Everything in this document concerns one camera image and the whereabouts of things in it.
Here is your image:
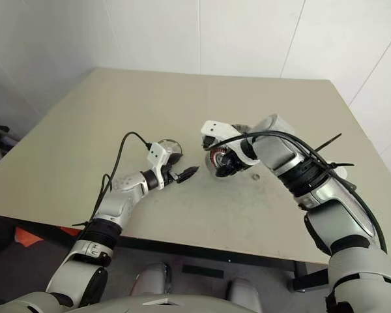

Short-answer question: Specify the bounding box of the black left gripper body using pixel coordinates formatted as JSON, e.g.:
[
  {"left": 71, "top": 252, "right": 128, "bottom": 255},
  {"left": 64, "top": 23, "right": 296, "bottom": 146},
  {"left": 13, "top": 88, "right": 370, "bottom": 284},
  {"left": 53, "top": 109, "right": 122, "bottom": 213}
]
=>
[{"left": 161, "top": 164, "right": 183, "bottom": 189}]

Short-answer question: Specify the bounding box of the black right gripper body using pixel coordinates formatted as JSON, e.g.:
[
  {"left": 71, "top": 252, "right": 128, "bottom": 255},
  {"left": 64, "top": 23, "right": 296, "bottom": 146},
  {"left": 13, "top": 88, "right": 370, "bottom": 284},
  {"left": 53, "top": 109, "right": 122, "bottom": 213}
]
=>
[{"left": 219, "top": 150, "right": 249, "bottom": 174}]

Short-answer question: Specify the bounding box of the round wire wheel brush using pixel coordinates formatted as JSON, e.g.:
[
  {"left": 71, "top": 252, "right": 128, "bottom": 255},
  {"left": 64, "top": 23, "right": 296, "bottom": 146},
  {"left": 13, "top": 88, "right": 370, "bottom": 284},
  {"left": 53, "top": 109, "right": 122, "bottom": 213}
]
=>
[{"left": 204, "top": 146, "right": 236, "bottom": 179}]

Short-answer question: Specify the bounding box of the pale grey rounded shape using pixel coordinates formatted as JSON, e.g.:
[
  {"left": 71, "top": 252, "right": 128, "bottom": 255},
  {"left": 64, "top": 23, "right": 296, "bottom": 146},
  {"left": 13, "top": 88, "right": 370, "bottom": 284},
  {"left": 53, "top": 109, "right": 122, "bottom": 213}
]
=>
[
  {"left": 132, "top": 262, "right": 171, "bottom": 299},
  {"left": 226, "top": 276, "right": 262, "bottom": 306}
]

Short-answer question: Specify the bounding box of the grey robot torso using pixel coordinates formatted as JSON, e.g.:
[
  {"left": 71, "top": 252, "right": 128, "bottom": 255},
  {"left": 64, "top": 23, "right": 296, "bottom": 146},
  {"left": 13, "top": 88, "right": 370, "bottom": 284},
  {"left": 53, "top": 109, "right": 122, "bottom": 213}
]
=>
[{"left": 6, "top": 291, "right": 239, "bottom": 313}]

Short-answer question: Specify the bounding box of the orange floor object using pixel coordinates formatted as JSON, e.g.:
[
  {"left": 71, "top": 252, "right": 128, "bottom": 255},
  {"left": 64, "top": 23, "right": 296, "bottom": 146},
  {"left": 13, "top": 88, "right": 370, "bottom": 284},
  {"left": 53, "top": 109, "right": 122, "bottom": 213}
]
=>
[{"left": 14, "top": 226, "right": 42, "bottom": 249}]

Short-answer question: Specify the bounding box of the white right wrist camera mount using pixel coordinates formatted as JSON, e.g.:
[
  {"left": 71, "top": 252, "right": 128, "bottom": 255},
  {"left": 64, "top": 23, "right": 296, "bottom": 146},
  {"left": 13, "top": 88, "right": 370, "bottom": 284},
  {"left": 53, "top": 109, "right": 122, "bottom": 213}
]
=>
[{"left": 200, "top": 120, "right": 261, "bottom": 167}]

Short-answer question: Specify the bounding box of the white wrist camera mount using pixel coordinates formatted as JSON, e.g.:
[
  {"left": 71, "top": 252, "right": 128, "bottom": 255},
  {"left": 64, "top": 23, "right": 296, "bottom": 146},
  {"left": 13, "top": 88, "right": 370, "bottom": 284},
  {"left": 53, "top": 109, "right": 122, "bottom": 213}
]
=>
[
  {"left": 147, "top": 142, "right": 170, "bottom": 189},
  {"left": 200, "top": 120, "right": 261, "bottom": 167}
]

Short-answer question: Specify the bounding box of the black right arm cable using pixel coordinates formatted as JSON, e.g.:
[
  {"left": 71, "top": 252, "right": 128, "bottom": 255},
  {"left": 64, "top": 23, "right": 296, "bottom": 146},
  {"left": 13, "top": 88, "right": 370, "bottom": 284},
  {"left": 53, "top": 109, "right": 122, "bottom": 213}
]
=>
[{"left": 210, "top": 130, "right": 388, "bottom": 254}]

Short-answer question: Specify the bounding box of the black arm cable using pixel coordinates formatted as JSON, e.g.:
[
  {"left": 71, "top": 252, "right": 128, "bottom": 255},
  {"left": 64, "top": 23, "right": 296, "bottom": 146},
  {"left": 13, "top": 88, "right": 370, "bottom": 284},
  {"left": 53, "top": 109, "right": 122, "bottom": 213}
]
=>
[
  {"left": 210, "top": 130, "right": 388, "bottom": 254},
  {"left": 90, "top": 131, "right": 151, "bottom": 222}
]

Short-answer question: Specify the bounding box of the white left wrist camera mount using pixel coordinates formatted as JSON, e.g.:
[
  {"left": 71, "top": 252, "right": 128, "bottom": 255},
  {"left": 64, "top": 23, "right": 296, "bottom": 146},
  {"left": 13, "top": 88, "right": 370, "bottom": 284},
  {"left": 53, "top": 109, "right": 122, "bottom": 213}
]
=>
[{"left": 147, "top": 142, "right": 170, "bottom": 189}]

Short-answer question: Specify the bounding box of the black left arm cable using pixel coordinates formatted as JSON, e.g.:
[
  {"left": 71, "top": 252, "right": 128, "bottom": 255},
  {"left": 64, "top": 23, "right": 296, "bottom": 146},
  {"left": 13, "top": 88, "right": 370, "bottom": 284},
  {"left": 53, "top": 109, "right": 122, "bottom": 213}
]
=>
[{"left": 90, "top": 131, "right": 151, "bottom": 222}]

